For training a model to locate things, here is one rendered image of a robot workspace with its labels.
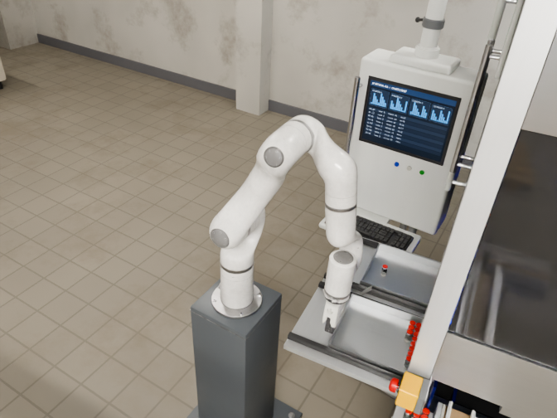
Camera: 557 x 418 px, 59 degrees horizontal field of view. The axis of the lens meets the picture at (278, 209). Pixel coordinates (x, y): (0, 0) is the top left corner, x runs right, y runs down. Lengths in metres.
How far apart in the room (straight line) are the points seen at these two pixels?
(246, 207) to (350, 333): 0.59
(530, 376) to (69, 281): 2.68
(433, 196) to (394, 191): 0.18
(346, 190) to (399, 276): 0.77
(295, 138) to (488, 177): 0.50
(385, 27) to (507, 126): 3.67
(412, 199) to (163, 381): 1.55
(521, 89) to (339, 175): 0.50
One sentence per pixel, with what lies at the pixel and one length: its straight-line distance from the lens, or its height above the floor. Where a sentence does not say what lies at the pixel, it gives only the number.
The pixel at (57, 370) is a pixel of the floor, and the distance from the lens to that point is 2.91.
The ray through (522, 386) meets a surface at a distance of 1.50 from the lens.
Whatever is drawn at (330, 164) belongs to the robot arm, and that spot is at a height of 1.56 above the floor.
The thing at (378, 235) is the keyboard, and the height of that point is 0.83.
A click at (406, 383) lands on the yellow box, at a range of 1.50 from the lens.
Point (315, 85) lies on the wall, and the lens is 5.11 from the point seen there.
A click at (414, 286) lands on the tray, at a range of 2.00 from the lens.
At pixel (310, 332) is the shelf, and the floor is 0.88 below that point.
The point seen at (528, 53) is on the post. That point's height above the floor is 1.94.
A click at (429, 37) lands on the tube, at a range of 2.16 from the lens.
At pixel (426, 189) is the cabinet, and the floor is 1.03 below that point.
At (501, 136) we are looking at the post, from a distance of 1.09.
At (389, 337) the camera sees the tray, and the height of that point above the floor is 0.88.
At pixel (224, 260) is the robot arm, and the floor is 1.09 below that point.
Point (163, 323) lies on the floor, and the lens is 2.99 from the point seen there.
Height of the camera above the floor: 2.20
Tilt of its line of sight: 35 degrees down
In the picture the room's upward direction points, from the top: 3 degrees clockwise
